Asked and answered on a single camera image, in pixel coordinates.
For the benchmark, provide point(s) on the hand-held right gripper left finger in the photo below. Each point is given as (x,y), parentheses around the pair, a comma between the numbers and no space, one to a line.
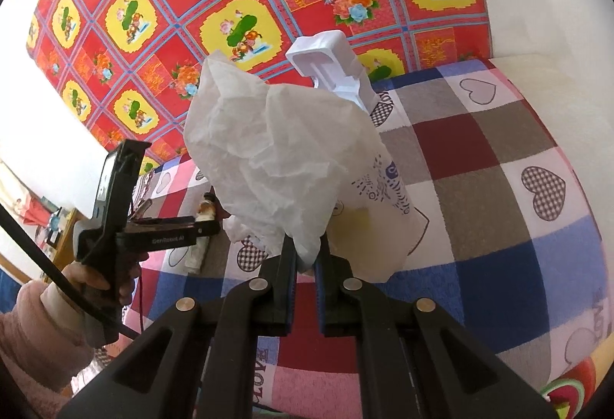
(288,294)

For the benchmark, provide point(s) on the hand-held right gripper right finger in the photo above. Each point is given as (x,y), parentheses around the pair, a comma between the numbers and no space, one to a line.
(320,299)

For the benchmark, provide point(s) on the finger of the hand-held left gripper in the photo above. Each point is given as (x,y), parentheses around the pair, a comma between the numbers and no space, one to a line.
(206,229)

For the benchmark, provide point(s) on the white tissue paper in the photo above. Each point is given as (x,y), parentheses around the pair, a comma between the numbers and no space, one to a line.
(268,159)

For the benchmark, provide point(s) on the pile of white tissues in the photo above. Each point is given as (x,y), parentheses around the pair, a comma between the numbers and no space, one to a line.
(383,208)

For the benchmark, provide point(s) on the white plastic tray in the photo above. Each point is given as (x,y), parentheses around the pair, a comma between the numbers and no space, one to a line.
(336,63)

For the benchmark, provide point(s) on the person's left forearm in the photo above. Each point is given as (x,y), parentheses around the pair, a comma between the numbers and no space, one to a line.
(33,342)

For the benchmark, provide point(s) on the person's left hand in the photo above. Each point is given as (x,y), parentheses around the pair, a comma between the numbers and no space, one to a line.
(72,277)

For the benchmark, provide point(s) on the metal spring clip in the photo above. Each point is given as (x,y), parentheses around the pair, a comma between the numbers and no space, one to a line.
(143,210)

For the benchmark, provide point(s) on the wooden side cabinet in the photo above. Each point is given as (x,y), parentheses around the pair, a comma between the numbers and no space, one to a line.
(52,246)

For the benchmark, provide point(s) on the checkered heart blanket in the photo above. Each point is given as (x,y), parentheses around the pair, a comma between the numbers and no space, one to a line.
(479,208)

